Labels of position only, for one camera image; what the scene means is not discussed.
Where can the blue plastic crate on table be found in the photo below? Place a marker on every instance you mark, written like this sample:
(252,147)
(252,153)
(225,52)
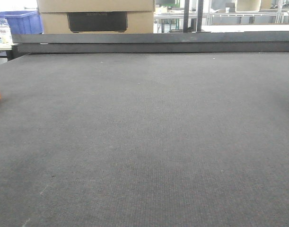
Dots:
(23,22)

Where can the white open box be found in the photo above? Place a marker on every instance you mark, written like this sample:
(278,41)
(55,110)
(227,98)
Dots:
(247,5)

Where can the clear plastic water bottle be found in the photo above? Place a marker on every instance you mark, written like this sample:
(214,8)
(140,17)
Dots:
(5,32)

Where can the large cardboard box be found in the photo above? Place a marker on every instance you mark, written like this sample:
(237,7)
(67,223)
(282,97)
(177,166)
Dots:
(97,16)

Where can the folding side table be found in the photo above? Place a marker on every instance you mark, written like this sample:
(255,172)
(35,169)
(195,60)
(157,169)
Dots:
(6,52)

